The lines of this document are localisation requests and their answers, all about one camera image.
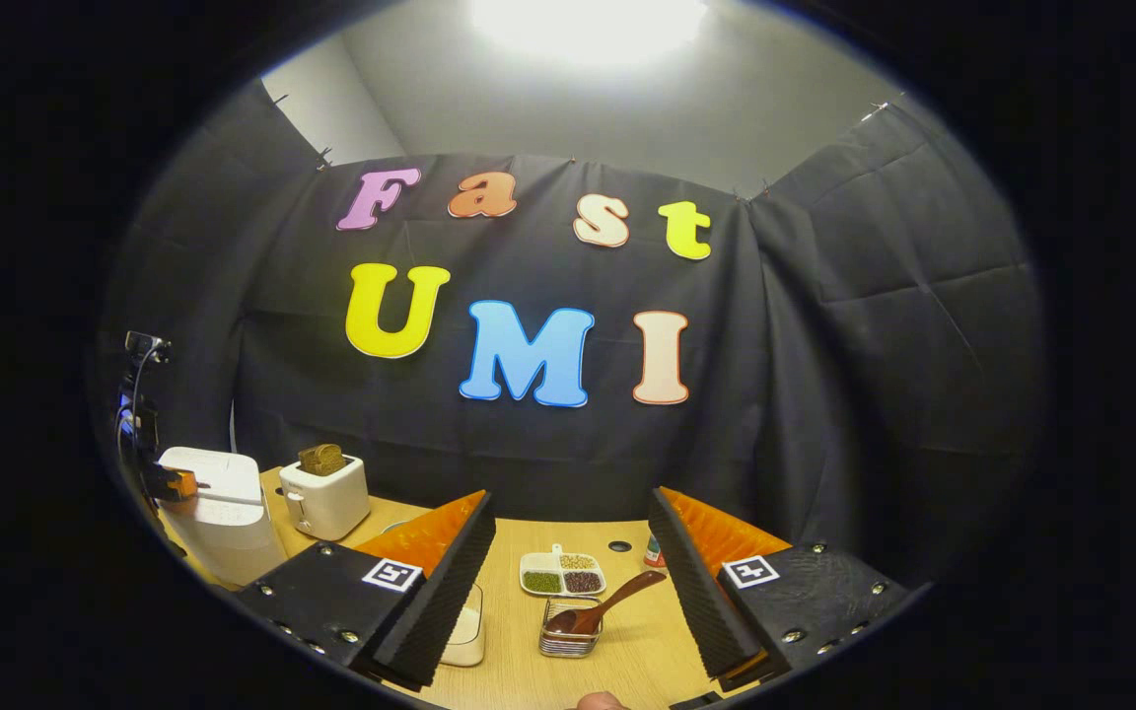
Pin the clear glass container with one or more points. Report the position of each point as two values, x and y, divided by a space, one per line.
474 602

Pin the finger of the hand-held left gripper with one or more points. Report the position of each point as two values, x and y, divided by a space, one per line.
174 484

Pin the white rice cooker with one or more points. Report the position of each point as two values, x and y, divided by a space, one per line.
228 532

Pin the green mung beans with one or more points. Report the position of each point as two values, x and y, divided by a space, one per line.
542 582

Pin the white divided dish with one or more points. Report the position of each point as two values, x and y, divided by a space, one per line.
553 564

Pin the black backdrop cloth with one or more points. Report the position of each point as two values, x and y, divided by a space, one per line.
529 463

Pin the brown bread slice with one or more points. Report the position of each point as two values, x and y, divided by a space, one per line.
304 461
326 460

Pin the white toaster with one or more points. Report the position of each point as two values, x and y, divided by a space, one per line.
331 503

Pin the brown wooden spoon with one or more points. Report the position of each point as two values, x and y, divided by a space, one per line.
568 621

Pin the clear plastic water bottle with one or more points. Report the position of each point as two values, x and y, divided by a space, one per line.
654 554

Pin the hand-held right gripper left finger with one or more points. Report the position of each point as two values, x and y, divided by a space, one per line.
450 592

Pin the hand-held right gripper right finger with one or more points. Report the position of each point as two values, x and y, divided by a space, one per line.
696 592

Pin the dark red beans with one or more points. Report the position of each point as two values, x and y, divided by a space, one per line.
583 582

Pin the yellow soybeans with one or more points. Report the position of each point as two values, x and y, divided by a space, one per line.
578 562

